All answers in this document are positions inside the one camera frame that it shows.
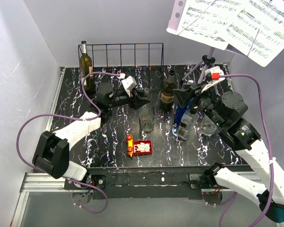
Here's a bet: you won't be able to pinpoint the clear square bottle black cap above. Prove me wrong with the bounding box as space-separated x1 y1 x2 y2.
177 107 199 140

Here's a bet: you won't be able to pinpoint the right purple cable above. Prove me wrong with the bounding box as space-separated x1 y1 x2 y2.
219 73 275 227

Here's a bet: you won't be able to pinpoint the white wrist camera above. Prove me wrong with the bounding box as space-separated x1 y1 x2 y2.
121 76 137 97
201 66 225 93

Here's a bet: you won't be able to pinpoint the red yellow toy truck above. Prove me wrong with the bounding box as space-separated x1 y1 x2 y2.
126 134 153 158

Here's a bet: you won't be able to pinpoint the black wire wine rack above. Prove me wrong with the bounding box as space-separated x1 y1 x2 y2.
86 42 165 92

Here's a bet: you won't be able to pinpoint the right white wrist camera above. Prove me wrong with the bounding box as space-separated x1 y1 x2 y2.
201 66 225 93

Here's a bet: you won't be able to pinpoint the white sheet music pages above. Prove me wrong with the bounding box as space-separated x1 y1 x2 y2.
176 0 284 67

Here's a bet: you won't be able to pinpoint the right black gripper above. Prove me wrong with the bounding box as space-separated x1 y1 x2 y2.
172 79 225 128

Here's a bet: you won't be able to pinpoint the green wine bottle brown label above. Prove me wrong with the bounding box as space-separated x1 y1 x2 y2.
160 70 177 111

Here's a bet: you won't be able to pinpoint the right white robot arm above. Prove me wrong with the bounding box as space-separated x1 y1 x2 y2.
172 83 284 223

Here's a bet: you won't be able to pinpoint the tall blue glass bottle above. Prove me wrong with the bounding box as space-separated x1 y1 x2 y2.
174 98 193 129

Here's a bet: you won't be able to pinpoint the clear round bottle brown cap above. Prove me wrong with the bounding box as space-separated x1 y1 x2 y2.
200 116 217 136

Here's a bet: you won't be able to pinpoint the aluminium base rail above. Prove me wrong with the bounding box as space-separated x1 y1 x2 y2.
10 67 284 227

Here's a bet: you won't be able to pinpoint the clear tall bottle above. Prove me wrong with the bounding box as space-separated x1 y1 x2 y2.
139 87 154 133

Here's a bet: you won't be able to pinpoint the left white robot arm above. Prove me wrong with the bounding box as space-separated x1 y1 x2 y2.
32 82 150 189

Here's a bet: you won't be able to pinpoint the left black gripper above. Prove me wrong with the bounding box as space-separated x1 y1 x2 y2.
107 87 151 111

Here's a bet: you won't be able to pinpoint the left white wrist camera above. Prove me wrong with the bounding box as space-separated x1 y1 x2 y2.
121 76 137 97

